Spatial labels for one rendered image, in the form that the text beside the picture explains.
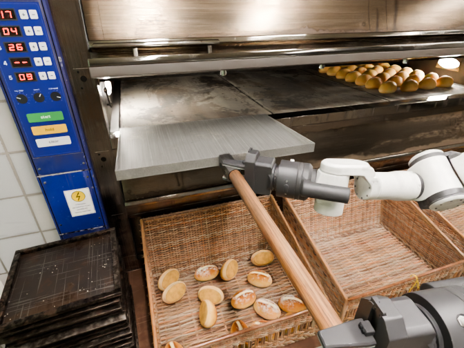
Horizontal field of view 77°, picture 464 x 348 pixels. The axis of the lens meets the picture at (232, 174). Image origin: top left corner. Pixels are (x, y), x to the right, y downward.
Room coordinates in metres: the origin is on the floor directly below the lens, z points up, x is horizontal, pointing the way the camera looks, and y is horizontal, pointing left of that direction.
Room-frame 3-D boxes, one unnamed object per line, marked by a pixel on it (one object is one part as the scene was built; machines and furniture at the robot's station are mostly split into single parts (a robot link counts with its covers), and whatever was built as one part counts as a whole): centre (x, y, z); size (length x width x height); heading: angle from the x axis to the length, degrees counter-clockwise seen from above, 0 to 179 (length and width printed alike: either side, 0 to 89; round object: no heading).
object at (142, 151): (0.86, 0.07, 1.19); 0.55 x 0.36 x 0.03; 108
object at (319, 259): (0.91, -0.55, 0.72); 0.56 x 0.49 x 0.28; 109
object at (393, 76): (1.76, -0.87, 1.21); 0.61 x 0.48 x 0.06; 18
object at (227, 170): (0.65, 0.01, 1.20); 0.09 x 0.04 x 0.03; 18
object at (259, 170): (0.60, -0.10, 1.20); 0.12 x 0.10 x 0.13; 73
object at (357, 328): (0.20, -0.13, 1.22); 0.06 x 0.03 x 0.02; 100
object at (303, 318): (0.73, 0.02, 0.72); 0.56 x 0.49 x 0.28; 108
